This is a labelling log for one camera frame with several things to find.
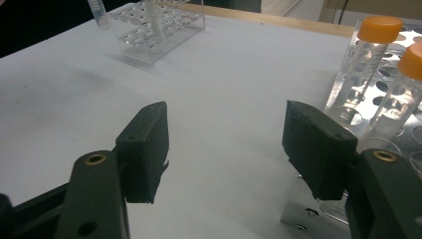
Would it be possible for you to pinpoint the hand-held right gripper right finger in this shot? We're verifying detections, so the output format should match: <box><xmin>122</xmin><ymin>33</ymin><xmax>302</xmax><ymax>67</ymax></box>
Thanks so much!
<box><xmin>282</xmin><ymin>100</ymin><xmax>422</xmax><ymax>239</ymax></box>

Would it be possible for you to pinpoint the hanging black cable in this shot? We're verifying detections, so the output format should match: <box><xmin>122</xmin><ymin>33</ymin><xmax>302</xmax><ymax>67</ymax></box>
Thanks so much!
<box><xmin>337</xmin><ymin>0</ymin><xmax>349</xmax><ymax>26</ymax></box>

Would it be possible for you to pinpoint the metal tube rack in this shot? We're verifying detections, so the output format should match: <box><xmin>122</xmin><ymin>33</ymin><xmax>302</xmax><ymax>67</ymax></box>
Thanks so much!
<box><xmin>280</xmin><ymin>23</ymin><xmax>422</xmax><ymax>239</ymax></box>

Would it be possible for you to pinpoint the orange-capped clear test tube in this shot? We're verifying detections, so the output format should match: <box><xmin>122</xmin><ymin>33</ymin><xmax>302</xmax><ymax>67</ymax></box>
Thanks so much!
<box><xmin>323</xmin><ymin>15</ymin><xmax>405</xmax><ymax>123</ymax></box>
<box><xmin>357</xmin><ymin>42</ymin><xmax>422</xmax><ymax>153</ymax></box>
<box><xmin>88</xmin><ymin>0</ymin><xmax>110</xmax><ymax>31</ymax></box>

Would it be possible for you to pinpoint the clear plastic tube rack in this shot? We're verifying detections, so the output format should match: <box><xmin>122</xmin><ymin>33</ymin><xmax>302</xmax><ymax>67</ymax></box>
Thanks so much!
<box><xmin>107</xmin><ymin>0</ymin><xmax>206</xmax><ymax>66</ymax></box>

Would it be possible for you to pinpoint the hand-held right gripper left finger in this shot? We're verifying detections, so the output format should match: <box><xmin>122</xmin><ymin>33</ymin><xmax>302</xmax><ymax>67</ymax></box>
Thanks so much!
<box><xmin>54</xmin><ymin>101</ymin><xmax>171</xmax><ymax>239</ymax></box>

